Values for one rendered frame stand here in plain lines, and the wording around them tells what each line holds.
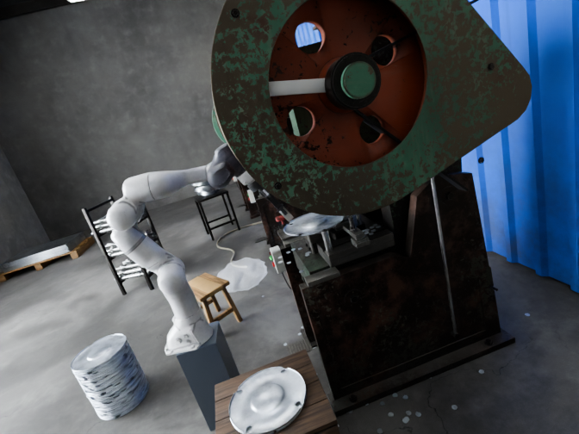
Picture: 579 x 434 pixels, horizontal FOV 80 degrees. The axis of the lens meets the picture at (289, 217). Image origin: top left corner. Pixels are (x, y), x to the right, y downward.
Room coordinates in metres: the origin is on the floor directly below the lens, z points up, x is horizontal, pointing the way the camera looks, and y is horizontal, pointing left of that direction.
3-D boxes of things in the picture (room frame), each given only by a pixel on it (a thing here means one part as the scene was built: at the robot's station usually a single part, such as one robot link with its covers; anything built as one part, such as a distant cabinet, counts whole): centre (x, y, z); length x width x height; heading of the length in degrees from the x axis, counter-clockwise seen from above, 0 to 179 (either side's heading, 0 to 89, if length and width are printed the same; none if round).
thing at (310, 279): (1.29, -0.40, 0.45); 0.92 x 0.12 x 0.90; 98
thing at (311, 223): (1.53, -0.10, 0.78); 0.29 x 0.29 x 0.01
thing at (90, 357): (1.70, 1.22, 0.34); 0.29 x 0.29 x 0.01
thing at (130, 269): (3.42, 1.64, 0.47); 0.46 x 0.43 x 0.95; 78
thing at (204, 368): (1.39, 0.56, 0.23); 0.18 x 0.18 x 0.45; 3
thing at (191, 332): (1.38, 0.60, 0.52); 0.22 x 0.19 x 0.14; 93
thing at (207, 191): (4.44, 0.92, 0.40); 0.45 x 0.40 x 0.79; 20
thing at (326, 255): (1.54, -0.23, 0.68); 0.45 x 0.30 x 0.06; 8
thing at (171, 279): (1.35, 0.55, 0.71); 0.18 x 0.11 x 0.25; 13
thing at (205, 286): (2.21, 0.72, 0.16); 0.34 x 0.24 x 0.34; 39
